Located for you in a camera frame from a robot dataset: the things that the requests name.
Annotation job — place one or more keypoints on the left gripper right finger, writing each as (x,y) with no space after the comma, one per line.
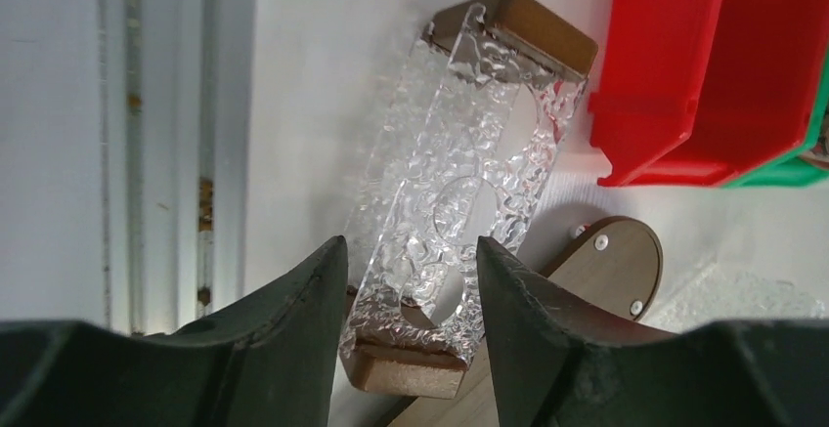
(557,360)

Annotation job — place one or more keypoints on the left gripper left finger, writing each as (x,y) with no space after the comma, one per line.
(266,360)

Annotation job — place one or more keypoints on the clear holder with wooden ends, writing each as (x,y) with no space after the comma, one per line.
(466,147)

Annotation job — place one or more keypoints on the brown wooden oval tray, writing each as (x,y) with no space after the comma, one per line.
(615,264)

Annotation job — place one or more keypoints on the green bin with cups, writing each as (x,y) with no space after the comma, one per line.
(788,170)

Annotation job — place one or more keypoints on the red plastic bin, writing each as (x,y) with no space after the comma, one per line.
(702,92)

